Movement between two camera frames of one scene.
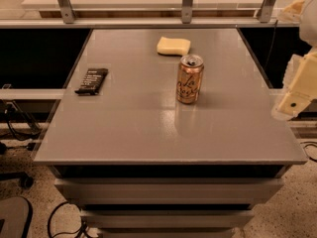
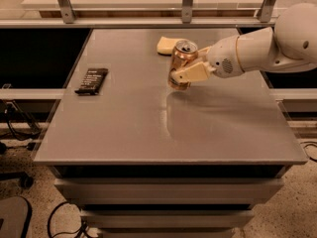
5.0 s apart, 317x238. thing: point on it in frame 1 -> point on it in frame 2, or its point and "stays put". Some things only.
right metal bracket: x=264 y=14 stays put
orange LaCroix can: x=189 y=78 -> x=184 y=52
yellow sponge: x=173 y=47 stays put
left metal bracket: x=64 y=3 stays put
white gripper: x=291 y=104 -> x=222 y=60
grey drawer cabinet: x=143 y=165 stays put
